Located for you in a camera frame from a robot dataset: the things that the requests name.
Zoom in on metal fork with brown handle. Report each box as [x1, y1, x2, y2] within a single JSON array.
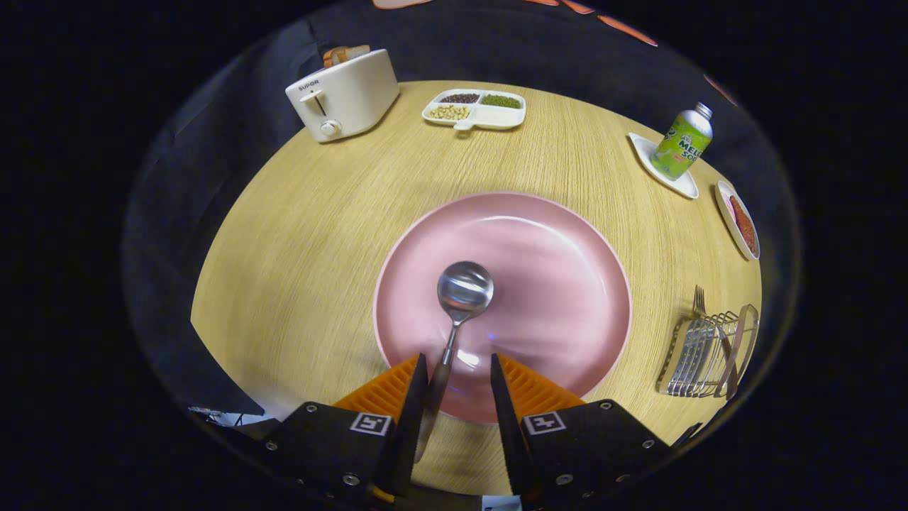
[[692, 285, 740, 398]]

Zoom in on toasted bread slices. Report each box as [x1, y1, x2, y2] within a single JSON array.
[[323, 45, 371, 69]]

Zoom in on perforated metal basket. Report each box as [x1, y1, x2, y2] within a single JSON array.
[[655, 304, 760, 399]]

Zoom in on pink round plate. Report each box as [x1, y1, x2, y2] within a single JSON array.
[[373, 192, 632, 424]]

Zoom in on white toaster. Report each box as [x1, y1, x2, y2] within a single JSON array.
[[285, 48, 400, 143]]

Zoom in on metal spoon with brown handle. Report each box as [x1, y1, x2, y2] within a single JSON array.
[[415, 260, 495, 463]]

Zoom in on brown meat piece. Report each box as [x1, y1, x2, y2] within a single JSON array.
[[729, 196, 757, 253]]

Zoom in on white oval plate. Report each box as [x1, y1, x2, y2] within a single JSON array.
[[715, 180, 760, 260]]

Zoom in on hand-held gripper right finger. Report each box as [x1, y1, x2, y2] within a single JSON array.
[[489, 353, 675, 506]]

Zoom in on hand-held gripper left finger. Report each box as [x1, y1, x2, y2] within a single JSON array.
[[262, 353, 430, 506]]

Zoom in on green soda bottle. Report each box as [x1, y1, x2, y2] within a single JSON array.
[[650, 101, 714, 181]]

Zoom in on white square coaster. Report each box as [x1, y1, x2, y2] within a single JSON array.
[[629, 133, 699, 199]]

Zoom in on white divided dish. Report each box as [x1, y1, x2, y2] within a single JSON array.
[[421, 89, 527, 132]]

